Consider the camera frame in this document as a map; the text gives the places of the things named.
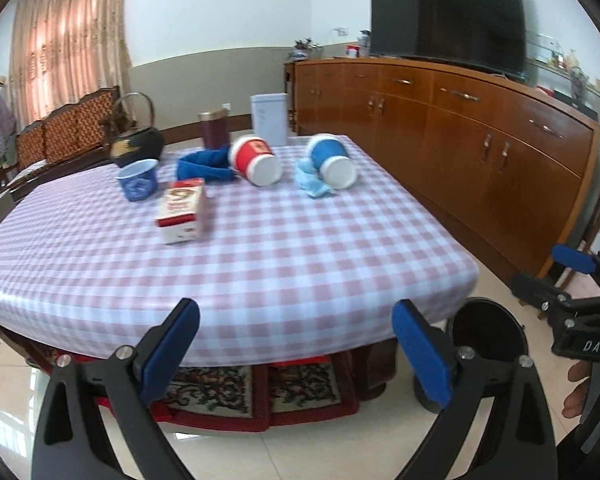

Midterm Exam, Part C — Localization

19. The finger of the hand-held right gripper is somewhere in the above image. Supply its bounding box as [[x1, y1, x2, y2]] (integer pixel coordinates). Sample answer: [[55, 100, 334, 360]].
[[552, 244, 600, 291], [511, 274, 571, 318]]

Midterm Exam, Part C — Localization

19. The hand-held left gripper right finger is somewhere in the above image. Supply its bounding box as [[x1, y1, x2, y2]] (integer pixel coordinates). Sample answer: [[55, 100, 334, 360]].
[[391, 299, 558, 480]]

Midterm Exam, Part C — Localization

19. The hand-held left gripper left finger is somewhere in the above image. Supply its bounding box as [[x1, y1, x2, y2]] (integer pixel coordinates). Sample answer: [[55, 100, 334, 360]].
[[31, 298, 202, 480]]

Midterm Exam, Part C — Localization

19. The black plastic bucket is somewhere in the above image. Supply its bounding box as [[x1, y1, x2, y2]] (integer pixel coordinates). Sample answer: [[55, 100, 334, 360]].
[[412, 297, 528, 416]]

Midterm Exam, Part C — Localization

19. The red and white carton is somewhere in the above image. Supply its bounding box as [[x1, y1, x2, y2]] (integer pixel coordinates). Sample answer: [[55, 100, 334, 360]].
[[155, 178, 207, 245]]

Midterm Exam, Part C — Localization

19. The small blue cup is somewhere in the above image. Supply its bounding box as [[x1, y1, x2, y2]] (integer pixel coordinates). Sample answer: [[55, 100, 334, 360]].
[[116, 159, 159, 202]]

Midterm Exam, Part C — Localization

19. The blue cloth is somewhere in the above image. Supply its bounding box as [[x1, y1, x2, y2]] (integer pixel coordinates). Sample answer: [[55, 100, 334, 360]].
[[176, 145, 238, 184]]

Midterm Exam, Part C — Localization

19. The light blue face mask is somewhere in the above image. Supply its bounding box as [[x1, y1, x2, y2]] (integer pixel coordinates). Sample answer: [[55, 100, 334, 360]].
[[294, 157, 338, 198]]

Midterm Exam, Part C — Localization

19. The red paper cup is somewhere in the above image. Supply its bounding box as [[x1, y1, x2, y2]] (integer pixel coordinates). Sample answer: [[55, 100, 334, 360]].
[[228, 135, 282, 187]]

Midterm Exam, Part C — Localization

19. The blue paper cup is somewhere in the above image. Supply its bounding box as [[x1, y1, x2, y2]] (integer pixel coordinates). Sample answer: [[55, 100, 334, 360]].
[[305, 133, 357, 191]]

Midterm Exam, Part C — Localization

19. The person's right hand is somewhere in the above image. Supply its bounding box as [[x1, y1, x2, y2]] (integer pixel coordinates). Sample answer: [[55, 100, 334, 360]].
[[562, 360, 593, 418]]

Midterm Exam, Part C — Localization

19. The patterned rug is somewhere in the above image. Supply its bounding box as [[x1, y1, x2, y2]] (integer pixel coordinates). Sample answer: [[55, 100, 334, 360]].
[[152, 360, 358, 418]]

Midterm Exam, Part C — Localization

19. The long wooden sideboard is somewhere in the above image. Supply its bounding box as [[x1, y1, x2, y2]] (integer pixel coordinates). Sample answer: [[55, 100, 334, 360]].
[[283, 56, 600, 286]]

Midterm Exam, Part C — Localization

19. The pink checkered tablecloth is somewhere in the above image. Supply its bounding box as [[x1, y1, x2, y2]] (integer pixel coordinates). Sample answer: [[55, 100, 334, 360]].
[[0, 135, 481, 368]]

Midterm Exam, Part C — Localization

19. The black iron teapot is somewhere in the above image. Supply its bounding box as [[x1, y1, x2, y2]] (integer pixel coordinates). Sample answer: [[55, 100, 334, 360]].
[[109, 92, 166, 168]]

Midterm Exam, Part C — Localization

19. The maroon canister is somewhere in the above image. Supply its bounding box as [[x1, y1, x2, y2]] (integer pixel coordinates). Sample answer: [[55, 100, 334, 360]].
[[197, 111, 231, 151]]

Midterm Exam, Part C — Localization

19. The wooden upholstered sofa bench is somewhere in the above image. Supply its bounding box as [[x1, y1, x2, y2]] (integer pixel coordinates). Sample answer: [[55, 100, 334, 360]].
[[0, 85, 123, 196]]

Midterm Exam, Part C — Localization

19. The white rectangular tin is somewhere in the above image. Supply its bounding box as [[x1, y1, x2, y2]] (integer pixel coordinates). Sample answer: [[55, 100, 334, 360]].
[[250, 93, 289, 147]]

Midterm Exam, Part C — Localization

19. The black flat television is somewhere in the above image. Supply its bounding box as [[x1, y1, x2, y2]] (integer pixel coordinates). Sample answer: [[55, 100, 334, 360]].
[[370, 0, 527, 78]]

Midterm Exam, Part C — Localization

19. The small potted plant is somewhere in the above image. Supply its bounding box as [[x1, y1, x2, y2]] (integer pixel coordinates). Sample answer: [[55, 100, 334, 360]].
[[289, 37, 323, 61]]

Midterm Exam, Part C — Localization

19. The pink embroidered curtain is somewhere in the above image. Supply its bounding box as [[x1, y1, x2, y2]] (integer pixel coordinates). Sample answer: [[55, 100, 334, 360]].
[[7, 0, 133, 133]]

